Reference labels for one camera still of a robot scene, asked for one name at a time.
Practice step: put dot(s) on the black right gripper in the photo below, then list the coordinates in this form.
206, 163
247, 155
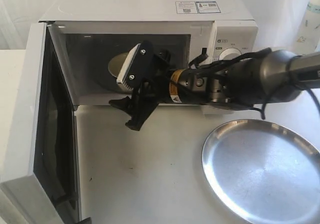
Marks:
153, 90

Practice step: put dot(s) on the beige ceramic bowl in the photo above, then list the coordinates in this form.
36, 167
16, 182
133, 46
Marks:
119, 64

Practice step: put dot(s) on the white microwave door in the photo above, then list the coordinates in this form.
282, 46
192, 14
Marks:
40, 170

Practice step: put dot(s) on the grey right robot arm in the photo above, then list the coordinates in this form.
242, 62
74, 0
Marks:
247, 82

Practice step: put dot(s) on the white microwave oven body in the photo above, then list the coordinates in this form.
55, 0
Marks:
91, 33

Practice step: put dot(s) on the upper white control knob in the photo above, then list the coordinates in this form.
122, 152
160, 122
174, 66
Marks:
229, 54

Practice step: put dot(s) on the blue white label sticker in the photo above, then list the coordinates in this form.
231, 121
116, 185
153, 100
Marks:
197, 7

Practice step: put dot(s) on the round stainless steel tray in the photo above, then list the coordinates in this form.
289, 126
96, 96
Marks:
263, 172

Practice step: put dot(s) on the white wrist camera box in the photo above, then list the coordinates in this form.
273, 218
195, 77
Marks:
135, 66

